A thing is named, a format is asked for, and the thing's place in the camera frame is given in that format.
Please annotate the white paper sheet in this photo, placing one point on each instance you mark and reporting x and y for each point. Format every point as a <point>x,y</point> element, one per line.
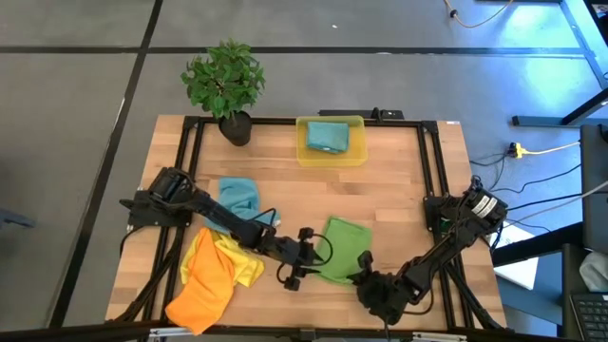
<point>518,266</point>

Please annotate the green microfiber towel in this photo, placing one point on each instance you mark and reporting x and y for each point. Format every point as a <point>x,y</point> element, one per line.
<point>347,247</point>

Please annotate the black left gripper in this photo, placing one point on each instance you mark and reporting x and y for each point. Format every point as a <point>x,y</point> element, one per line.
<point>297,259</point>

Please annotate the green plant in black pot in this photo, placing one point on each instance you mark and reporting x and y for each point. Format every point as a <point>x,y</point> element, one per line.
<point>223,81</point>

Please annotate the silver aluminium bracket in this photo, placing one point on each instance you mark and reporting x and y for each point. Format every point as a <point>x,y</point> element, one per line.
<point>183,332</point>
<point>439,336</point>

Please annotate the orange microfiber towel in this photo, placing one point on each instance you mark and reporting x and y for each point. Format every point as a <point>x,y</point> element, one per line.
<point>209,285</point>

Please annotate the black keyboard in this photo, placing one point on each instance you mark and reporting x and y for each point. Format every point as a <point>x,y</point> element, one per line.
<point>591,316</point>

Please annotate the black aluminium table frame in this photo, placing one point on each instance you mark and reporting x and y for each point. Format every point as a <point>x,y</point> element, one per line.
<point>275,121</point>

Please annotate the metal desk leg frame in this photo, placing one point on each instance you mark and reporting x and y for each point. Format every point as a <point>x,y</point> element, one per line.
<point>537,120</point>

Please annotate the black computer case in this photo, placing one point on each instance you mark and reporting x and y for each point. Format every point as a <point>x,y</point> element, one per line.
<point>596,190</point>

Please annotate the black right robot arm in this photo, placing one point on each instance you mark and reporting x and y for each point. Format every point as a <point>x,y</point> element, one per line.
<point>442,257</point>

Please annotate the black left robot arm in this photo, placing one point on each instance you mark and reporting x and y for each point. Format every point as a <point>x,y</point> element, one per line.
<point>223,216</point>

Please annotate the black crossbeam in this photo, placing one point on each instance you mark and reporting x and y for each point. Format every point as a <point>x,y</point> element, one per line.
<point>266,332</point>

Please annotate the white cloth bundle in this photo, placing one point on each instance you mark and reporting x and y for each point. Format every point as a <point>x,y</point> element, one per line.
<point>596,271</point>

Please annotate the yellow translucent plastic bin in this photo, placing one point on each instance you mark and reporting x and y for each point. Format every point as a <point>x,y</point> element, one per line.
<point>309,159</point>

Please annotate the yellow microfiber towel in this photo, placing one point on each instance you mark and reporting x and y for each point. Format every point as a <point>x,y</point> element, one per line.
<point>247,271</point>

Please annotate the blue microfiber towel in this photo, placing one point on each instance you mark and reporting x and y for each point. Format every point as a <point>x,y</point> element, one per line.
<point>328,137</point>
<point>240,195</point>

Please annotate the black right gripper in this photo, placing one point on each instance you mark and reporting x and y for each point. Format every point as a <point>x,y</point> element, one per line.
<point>382,297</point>

